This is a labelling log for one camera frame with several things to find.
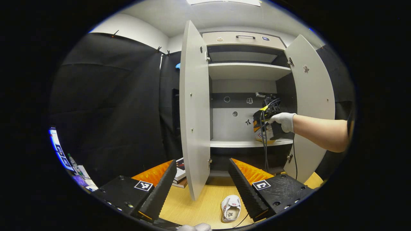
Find black backdrop cloth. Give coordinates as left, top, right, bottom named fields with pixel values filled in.
left=48, top=32, right=355, bottom=190

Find white printed board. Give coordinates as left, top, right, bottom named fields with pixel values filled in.
left=48, top=127, right=75, bottom=172

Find black cable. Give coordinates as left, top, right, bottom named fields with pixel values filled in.
left=292, top=140, right=298, bottom=180
left=261, top=99, right=280, bottom=172

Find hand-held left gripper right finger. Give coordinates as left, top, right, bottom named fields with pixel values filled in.
left=228, top=158, right=314, bottom=222

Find green capped bottle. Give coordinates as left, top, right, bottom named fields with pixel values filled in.
left=67, top=153, right=84, bottom=177

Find grey cabinet drawer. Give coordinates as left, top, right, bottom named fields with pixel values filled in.
left=202, top=31, right=287, bottom=50

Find wide ceiling light panel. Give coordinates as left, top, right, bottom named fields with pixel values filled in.
left=186, top=0, right=262, bottom=7

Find white and dark book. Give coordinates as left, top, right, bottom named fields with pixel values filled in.
left=175, top=157, right=187, bottom=182

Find white canvas shoe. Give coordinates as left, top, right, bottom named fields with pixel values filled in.
left=221, top=194, right=242, bottom=223
left=254, top=127, right=276, bottom=144

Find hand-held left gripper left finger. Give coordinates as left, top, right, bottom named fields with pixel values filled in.
left=93, top=159, right=178, bottom=222

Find grey shoe cabinet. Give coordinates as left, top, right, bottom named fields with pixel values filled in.
left=202, top=31, right=297, bottom=178

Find grey cabinet door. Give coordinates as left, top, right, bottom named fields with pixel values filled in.
left=283, top=34, right=336, bottom=175
left=179, top=20, right=211, bottom=201

